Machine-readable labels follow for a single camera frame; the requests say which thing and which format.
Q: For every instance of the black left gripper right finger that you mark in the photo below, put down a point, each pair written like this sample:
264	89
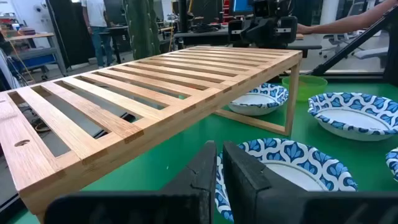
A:
248	186

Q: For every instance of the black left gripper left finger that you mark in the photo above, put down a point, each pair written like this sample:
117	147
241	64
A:
192	186

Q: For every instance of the blue white patterned paper bowl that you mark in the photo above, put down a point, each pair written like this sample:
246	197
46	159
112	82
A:
295	152
393	161
255	104
354	119

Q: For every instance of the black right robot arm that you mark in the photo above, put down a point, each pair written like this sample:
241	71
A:
270	7

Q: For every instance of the wooden slatted shelf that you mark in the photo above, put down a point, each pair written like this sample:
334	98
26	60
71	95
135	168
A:
93	112

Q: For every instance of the computer monitor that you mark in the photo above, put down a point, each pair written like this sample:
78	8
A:
242	5

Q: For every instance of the person's hand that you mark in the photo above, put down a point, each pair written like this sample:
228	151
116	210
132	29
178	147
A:
303	29

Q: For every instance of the black desk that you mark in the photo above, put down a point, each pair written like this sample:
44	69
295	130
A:
202	36

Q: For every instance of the green plastic bowl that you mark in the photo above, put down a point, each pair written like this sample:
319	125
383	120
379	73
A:
308	88

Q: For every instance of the grey office chair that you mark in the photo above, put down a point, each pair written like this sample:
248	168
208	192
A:
337	39

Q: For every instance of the tall green cactus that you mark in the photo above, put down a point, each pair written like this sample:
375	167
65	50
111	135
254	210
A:
141	28

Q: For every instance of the black side table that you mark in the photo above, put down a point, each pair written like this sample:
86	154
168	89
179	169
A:
116	30

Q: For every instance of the person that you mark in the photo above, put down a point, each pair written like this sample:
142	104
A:
94	15

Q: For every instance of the black partition panel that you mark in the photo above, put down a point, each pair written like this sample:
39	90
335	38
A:
68	31

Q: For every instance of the wood top metal workbench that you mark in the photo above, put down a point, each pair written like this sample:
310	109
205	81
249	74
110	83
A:
31	36

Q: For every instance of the black diagonal frame strut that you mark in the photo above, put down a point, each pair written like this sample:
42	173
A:
351	46

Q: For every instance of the black frame base rail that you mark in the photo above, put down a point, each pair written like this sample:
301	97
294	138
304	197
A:
342	76

